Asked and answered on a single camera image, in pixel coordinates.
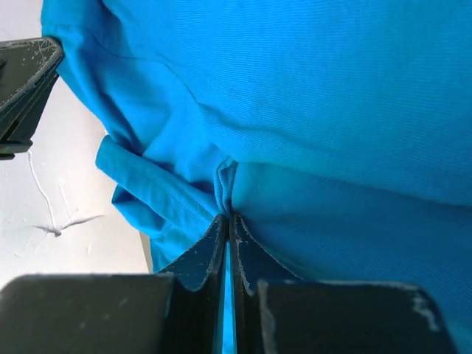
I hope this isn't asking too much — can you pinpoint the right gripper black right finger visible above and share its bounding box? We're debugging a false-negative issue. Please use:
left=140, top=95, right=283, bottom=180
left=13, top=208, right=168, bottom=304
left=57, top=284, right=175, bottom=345
left=229, top=214, right=306, bottom=353

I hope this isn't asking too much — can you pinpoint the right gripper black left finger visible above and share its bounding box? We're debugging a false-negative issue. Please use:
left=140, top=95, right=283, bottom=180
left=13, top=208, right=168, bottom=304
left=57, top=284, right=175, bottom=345
left=159, top=215, right=227, bottom=353

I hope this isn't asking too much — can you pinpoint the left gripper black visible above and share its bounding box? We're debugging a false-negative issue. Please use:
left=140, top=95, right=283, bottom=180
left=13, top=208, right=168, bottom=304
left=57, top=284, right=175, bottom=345
left=1, top=37, right=64, bottom=161

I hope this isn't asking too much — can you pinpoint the blue t shirt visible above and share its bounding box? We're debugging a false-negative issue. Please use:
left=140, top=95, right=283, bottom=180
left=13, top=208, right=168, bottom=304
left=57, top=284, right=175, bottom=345
left=41, top=1, right=471, bottom=353

